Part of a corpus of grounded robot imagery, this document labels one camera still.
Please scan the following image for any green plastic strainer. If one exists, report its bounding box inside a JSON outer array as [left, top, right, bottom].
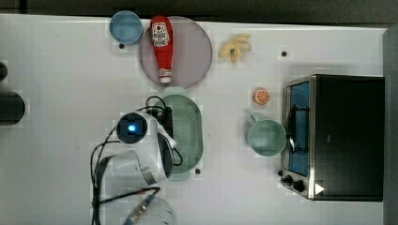
[[155, 87, 204, 182]]

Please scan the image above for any black pot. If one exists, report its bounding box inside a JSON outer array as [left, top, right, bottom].
[[0, 62, 8, 81]]

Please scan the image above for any toy banana bunch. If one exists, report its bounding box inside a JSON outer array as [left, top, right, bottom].
[[219, 34, 252, 64]]

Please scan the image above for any blue bowl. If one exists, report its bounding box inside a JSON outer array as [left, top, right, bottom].
[[109, 10, 144, 46]]

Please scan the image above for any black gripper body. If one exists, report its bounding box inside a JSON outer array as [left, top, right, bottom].
[[149, 107, 174, 137]]

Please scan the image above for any toaster oven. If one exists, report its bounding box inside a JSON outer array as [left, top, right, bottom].
[[279, 74, 385, 202]]

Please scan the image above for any purple plate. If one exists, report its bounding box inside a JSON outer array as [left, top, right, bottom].
[[139, 16, 212, 89]]

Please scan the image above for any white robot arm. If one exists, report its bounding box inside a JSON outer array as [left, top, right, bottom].
[[93, 112, 176, 225]]

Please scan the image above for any toy orange slice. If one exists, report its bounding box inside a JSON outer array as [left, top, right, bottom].
[[253, 87, 270, 105]]

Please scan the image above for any green mug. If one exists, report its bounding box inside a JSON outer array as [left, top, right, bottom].
[[247, 114, 286, 157]]

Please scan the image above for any red ketchup bottle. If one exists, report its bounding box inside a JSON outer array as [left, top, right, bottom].
[[149, 15, 174, 83]]

